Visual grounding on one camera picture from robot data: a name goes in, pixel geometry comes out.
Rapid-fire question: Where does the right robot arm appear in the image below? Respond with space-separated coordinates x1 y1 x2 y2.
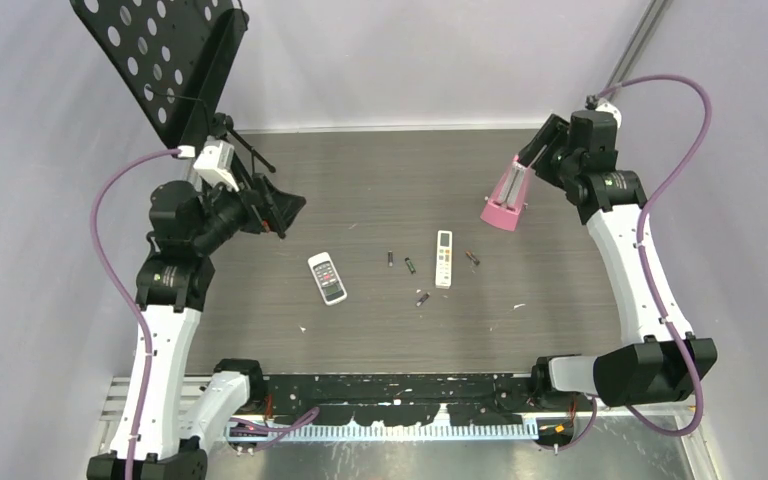
517 110 718 411

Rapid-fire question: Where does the purple cable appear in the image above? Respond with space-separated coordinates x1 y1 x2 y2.
595 74 715 437
89 148 183 480

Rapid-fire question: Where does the long white remote control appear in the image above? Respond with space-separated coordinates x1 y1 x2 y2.
434 230 453 289

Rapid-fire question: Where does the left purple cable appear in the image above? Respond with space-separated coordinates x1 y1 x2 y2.
89 148 183 480

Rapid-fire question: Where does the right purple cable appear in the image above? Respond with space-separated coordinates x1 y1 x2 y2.
595 74 715 437

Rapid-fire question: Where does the black perforated music stand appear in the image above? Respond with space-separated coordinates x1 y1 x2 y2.
71 1 250 151

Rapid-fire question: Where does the orange tipped battery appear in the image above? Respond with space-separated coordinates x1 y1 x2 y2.
465 250 480 266

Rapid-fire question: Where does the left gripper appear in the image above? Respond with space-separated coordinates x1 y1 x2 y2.
192 172 304 254

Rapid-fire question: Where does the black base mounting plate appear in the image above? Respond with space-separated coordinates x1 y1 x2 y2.
251 372 597 429

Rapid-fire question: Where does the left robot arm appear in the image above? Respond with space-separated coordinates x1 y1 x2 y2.
86 174 307 479

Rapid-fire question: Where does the green black battery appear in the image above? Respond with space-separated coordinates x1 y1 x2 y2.
404 257 416 275

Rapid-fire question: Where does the pink metronome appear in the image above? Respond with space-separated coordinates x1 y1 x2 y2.
480 156 533 232

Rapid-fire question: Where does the purple black battery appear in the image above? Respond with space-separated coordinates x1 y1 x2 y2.
415 292 430 307

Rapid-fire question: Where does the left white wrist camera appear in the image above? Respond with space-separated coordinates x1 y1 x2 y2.
177 140 240 192

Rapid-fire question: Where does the small white remote control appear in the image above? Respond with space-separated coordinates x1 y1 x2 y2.
307 252 347 306

